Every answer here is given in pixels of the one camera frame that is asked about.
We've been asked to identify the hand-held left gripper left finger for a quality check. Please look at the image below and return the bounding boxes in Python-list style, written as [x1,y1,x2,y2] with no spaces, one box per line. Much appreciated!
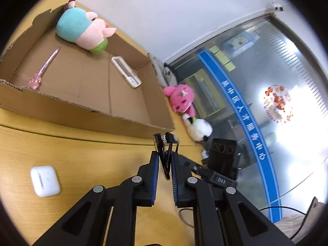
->
[32,151,158,246]

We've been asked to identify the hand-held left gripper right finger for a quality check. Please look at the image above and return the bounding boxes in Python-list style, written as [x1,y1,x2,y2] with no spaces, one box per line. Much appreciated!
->
[171,152,295,246]

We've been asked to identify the black binder clip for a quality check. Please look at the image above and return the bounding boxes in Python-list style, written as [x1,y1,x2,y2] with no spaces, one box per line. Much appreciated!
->
[153,132,180,180]

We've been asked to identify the cardboard box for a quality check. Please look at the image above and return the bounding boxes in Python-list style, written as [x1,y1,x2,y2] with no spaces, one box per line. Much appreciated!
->
[0,4,176,131]

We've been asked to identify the pink transparent pen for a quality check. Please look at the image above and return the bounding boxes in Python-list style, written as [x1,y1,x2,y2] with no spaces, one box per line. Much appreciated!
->
[29,47,61,91]

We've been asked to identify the pink pig plush toy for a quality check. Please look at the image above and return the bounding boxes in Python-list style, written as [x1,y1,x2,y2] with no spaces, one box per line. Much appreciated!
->
[56,0,117,55]

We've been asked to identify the black rectangular device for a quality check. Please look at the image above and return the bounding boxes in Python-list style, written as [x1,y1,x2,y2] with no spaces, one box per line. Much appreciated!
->
[179,155,237,189]

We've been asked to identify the black smartphone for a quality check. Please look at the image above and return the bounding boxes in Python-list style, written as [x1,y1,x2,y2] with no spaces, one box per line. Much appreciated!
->
[207,138,240,180]

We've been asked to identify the white plush toy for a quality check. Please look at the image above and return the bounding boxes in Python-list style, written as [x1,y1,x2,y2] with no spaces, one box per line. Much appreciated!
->
[182,114,213,142]

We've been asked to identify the blue strip on glass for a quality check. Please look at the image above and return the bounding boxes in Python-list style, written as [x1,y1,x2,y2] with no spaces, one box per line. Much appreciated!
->
[198,50,282,223]

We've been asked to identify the grey white tote bag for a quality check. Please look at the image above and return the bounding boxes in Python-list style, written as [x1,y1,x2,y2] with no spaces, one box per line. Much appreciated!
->
[148,53,178,88]

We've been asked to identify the white earbuds case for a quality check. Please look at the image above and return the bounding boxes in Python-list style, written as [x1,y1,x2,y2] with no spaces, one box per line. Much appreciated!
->
[30,166,61,197]

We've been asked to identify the beige cloth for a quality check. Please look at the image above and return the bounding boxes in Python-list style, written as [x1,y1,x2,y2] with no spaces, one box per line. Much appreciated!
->
[274,197,326,245]

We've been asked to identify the red decoration sticker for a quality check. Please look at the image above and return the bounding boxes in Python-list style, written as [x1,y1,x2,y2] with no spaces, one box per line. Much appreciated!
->
[264,84,294,125]

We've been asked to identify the glass partition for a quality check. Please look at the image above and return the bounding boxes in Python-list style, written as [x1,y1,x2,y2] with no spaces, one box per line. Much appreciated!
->
[164,13,328,223]

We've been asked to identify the black power cable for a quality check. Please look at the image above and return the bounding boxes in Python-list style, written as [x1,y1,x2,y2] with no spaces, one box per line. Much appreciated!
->
[259,205,309,240]
[179,207,195,228]

